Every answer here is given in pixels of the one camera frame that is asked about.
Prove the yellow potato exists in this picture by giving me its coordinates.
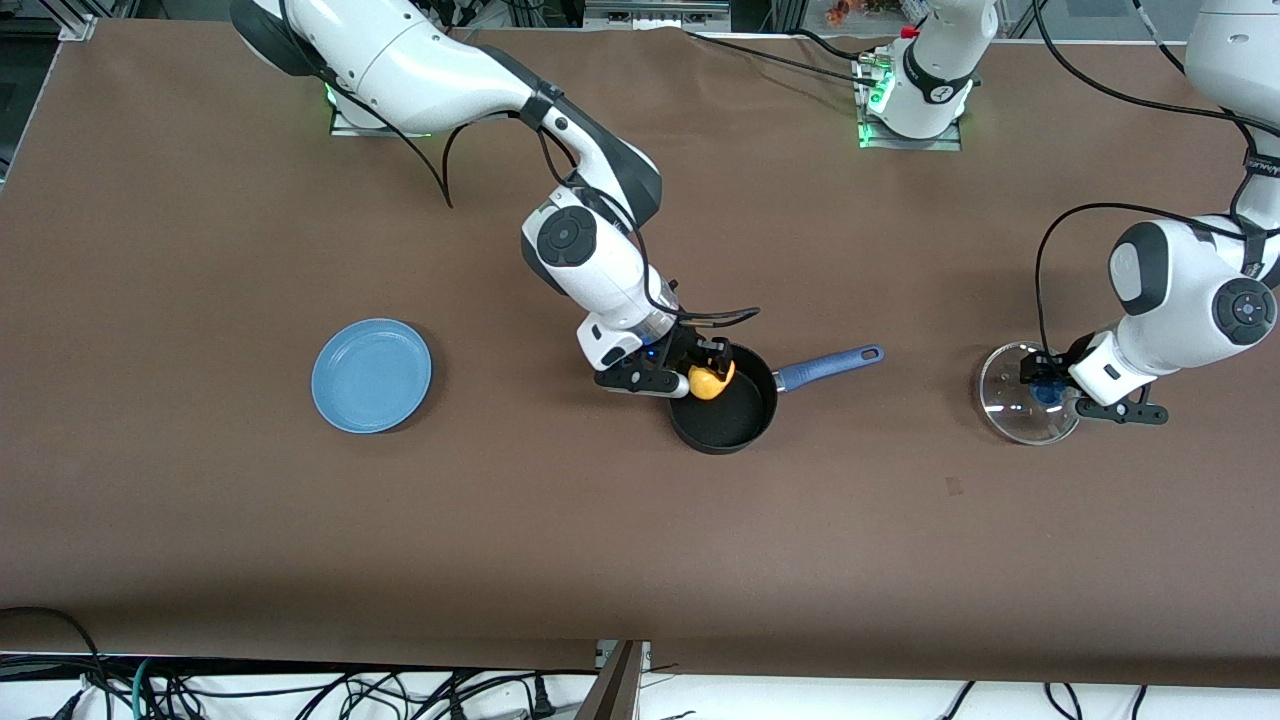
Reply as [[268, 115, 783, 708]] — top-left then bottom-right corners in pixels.
[[688, 360, 737, 401]]

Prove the glass lid blue knob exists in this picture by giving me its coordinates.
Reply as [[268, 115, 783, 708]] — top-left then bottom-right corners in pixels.
[[979, 341, 1083, 445]]

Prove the brown paper table cover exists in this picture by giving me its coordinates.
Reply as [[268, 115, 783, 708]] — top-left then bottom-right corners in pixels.
[[0, 20, 1280, 691]]

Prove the blue round plate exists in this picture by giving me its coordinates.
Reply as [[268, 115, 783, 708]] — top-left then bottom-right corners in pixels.
[[311, 318, 433, 435]]

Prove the grey metal box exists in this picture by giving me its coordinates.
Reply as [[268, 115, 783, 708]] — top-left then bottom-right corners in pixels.
[[585, 0, 731, 31]]

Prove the aluminium profile beam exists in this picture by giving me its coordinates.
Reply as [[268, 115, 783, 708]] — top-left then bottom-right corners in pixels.
[[575, 640, 651, 720]]

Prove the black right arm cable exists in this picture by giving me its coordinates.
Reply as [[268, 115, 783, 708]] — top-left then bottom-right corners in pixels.
[[325, 80, 761, 329]]

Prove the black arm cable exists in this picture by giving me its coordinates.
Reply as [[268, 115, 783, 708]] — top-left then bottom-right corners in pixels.
[[1030, 0, 1280, 356], [325, 80, 761, 329]]

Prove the black pot blue handle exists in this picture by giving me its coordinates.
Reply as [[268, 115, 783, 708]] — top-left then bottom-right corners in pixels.
[[668, 344, 885, 456]]

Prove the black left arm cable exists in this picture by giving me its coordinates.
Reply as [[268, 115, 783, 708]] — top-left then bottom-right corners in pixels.
[[1030, 0, 1280, 356]]

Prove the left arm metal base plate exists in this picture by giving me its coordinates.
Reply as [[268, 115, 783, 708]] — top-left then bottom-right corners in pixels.
[[858, 55, 963, 151]]

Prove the long black table cable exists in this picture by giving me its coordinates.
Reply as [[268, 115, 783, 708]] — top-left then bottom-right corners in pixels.
[[688, 30, 881, 86]]

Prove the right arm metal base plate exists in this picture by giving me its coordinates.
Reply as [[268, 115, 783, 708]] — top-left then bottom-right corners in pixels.
[[328, 85, 433, 138]]

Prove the aluminium frame corner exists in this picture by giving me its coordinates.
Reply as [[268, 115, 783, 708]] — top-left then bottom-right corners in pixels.
[[55, 0, 101, 41]]

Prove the black looped floor cable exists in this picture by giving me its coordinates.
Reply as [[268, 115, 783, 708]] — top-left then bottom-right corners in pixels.
[[0, 605, 106, 720]]

